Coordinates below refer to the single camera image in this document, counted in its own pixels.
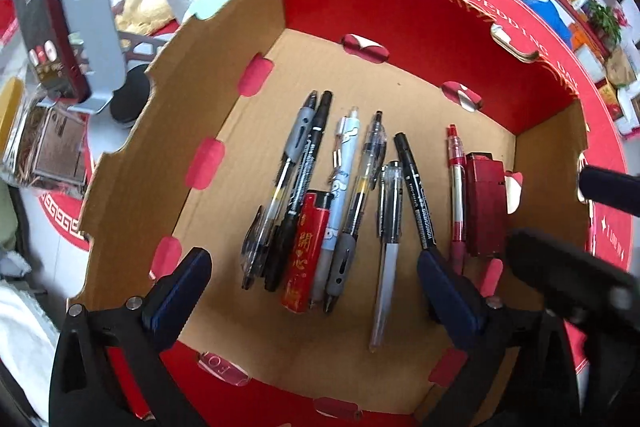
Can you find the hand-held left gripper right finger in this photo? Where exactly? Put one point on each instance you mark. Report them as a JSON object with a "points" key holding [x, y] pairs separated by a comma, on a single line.
{"points": [[450, 302]]}

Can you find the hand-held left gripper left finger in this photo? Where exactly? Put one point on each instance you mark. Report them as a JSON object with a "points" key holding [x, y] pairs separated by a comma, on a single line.
{"points": [[177, 292]]}

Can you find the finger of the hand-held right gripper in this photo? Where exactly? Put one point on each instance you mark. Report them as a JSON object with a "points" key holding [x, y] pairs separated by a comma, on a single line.
{"points": [[565, 272], [610, 187]]}

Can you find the clear pen with black end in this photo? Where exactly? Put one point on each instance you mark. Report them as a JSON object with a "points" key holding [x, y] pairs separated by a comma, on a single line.
{"points": [[255, 252]]}

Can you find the dark red lighter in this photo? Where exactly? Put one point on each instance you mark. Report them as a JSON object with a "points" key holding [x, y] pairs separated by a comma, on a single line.
{"points": [[485, 207]]}

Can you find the clear capped pen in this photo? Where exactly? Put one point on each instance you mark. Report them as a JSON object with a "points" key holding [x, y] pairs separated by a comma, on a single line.
{"points": [[387, 217]]}

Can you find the red pen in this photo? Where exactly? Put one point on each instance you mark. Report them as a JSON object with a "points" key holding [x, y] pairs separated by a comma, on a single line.
{"points": [[457, 192]]}

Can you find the thin black marker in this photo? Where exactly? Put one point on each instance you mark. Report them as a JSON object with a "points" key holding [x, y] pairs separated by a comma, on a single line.
{"points": [[415, 192]]}

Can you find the red lighter with gold print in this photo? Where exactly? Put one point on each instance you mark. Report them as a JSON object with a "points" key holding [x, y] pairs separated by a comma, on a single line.
{"points": [[305, 257]]}

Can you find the clear pen with white label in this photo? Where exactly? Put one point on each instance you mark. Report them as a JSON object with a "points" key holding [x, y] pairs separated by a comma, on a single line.
{"points": [[360, 202]]}

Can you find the blue and white pen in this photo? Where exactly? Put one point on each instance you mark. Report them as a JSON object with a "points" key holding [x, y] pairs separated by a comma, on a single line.
{"points": [[341, 182]]}

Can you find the thick black marker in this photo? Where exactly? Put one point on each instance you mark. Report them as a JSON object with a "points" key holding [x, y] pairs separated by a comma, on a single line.
{"points": [[305, 177]]}

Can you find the grey-grip pen with yellow band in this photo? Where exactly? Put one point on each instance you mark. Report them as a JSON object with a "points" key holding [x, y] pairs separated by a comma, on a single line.
{"points": [[300, 127]]}

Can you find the red cardboard box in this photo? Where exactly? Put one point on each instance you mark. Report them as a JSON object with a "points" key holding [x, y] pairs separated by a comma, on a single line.
{"points": [[310, 67]]}

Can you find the pile of colourful cartons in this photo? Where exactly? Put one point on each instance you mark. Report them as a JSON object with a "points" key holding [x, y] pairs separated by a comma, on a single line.
{"points": [[620, 72]]}

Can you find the white cloth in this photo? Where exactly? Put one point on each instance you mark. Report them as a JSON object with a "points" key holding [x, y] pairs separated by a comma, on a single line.
{"points": [[20, 332]]}

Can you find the green potted plant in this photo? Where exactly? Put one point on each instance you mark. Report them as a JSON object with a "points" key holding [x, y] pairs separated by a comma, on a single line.
{"points": [[605, 19]]}

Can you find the blue plastic bag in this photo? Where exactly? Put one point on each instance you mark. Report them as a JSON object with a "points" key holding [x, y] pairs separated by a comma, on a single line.
{"points": [[547, 17]]}

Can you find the clear box with brown contents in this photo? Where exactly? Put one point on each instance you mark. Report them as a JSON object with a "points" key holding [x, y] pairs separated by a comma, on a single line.
{"points": [[57, 147]]}

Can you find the black round lid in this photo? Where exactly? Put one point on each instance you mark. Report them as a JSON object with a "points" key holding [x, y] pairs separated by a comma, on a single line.
{"points": [[131, 99]]}

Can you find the yellow cloth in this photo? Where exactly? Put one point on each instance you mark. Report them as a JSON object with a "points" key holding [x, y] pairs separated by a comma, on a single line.
{"points": [[145, 12]]}

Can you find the grey phone stand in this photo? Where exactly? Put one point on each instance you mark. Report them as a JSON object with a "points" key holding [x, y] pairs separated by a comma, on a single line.
{"points": [[90, 22]]}

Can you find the teal round object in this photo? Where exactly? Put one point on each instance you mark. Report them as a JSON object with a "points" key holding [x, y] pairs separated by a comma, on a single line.
{"points": [[210, 4]]}

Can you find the dark red flat box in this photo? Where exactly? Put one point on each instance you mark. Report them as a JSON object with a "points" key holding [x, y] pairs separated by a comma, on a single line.
{"points": [[35, 7]]}

